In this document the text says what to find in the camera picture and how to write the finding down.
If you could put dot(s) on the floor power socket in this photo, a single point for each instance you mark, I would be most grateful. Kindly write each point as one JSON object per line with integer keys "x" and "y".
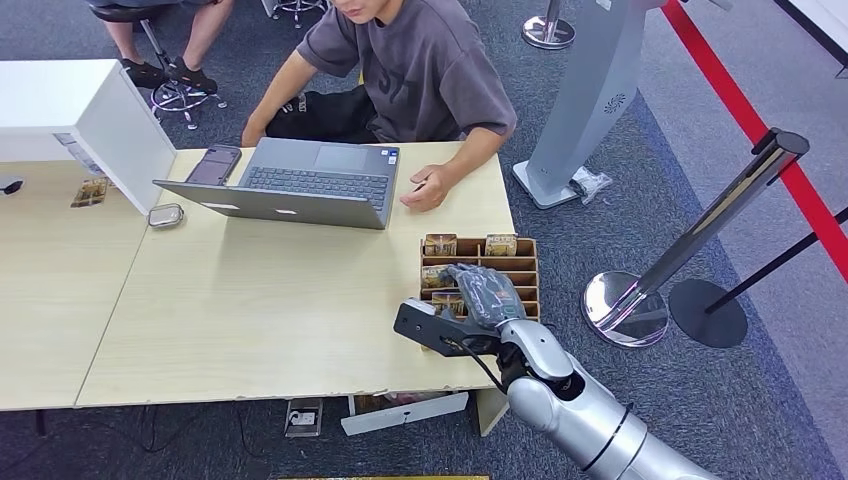
{"x": 303, "y": 418}

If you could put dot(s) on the loose printed card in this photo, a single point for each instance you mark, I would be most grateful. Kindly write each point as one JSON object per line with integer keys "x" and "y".
{"x": 89, "y": 192}

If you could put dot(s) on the pale desk leg panel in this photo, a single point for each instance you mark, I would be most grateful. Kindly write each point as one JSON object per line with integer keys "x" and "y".
{"x": 490, "y": 409}

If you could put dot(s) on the seated person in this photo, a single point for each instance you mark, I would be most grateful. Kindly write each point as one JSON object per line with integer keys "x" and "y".
{"x": 424, "y": 73}

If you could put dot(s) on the red barrier belt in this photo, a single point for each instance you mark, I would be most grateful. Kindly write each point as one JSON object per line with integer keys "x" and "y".
{"x": 732, "y": 99}

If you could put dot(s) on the person's right forearm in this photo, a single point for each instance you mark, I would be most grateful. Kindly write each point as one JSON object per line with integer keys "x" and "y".
{"x": 265, "y": 108}

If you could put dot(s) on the wooden card holder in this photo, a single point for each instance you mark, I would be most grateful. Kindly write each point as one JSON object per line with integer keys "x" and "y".
{"x": 520, "y": 265}

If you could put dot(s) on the black stanchion post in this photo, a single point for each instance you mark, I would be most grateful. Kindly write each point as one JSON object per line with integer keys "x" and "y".
{"x": 707, "y": 314}

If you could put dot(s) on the background person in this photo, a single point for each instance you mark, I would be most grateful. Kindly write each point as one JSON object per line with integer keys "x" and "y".
{"x": 199, "y": 33}

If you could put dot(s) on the grey kiosk stand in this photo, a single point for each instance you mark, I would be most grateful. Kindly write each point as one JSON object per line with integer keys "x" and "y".
{"x": 591, "y": 86}

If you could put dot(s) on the black desk leg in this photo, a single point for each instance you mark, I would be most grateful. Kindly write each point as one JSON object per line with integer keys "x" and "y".
{"x": 40, "y": 423}

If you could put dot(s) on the white board black edge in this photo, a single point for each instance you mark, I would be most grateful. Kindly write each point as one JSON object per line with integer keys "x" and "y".
{"x": 818, "y": 23}

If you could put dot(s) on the chrome chair base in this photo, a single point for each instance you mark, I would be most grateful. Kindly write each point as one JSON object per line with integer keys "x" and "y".
{"x": 296, "y": 6}

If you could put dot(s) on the clear plastic bag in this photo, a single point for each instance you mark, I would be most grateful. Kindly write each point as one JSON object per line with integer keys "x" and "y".
{"x": 590, "y": 183}

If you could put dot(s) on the chrome stanchion base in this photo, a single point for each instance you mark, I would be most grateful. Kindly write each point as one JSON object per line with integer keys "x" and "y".
{"x": 548, "y": 32}

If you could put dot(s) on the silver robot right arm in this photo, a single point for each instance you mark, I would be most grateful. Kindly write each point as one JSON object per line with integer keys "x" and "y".
{"x": 576, "y": 411}

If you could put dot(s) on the person's right hand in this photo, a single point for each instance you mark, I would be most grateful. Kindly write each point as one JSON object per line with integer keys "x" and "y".
{"x": 250, "y": 136}

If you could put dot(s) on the white drawer box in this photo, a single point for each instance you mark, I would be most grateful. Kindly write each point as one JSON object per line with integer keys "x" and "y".
{"x": 405, "y": 415}

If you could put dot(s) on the chrome stanchion post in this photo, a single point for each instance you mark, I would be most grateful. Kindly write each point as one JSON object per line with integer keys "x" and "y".
{"x": 717, "y": 212}

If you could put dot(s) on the person's left hand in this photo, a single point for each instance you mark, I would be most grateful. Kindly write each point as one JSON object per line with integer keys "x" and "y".
{"x": 430, "y": 187}

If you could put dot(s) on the grey laptop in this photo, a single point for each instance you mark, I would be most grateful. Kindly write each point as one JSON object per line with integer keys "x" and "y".
{"x": 318, "y": 181}

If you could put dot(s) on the printed card blue band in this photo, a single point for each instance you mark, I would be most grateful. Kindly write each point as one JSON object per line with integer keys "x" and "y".
{"x": 446, "y": 303}

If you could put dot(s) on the white cabinet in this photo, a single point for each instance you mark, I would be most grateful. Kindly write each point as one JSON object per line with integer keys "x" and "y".
{"x": 60, "y": 91}

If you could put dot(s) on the person's left forearm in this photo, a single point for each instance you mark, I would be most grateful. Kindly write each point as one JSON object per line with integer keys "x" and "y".
{"x": 472, "y": 154}

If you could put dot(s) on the dark smartphone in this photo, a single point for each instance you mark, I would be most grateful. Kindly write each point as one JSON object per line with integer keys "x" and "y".
{"x": 214, "y": 166}

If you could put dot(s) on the small silver tin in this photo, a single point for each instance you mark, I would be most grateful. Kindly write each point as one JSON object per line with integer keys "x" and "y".
{"x": 166, "y": 216}

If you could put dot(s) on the small black object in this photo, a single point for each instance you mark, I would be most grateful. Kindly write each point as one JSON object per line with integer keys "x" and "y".
{"x": 11, "y": 187}

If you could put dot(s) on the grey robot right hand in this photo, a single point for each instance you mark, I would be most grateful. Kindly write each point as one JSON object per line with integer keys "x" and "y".
{"x": 490, "y": 298}

